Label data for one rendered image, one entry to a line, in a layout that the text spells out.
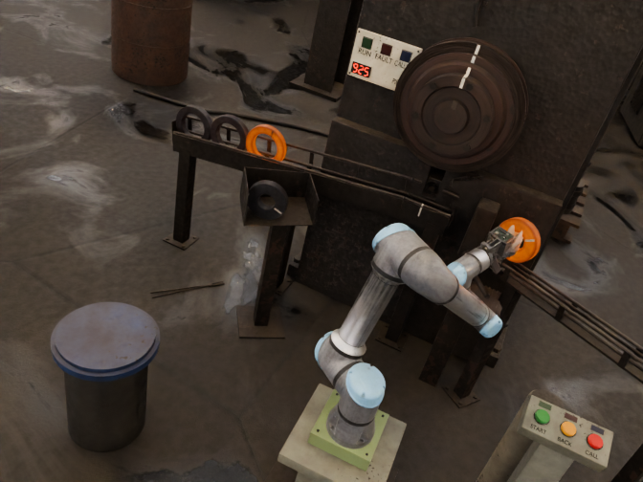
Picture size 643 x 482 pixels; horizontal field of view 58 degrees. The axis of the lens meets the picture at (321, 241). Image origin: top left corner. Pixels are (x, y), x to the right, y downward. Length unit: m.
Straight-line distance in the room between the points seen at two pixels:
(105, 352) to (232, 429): 0.61
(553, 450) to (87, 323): 1.44
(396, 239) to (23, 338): 1.58
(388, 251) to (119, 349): 0.87
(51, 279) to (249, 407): 1.08
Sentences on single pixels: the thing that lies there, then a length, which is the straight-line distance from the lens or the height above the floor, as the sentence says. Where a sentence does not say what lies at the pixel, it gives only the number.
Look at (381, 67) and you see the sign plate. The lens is 2.36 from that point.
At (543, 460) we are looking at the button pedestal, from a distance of 1.91.
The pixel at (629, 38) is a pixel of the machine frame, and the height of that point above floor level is 1.47.
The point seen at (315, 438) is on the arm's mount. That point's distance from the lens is 1.87.
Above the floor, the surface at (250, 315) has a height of 0.01.
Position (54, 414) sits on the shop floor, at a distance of 2.32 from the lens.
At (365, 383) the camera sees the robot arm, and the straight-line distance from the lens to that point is 1.72.
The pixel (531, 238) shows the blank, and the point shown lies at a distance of 2.06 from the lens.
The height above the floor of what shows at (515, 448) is 0.34.
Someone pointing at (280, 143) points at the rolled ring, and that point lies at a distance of 2.50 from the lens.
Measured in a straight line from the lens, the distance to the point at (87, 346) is 1.92.
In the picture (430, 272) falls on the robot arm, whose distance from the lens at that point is 1.53.
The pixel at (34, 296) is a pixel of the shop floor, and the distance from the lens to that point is 2.75.
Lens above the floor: 1.81
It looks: 34 degrees down
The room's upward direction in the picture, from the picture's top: 14 degrees clockwise
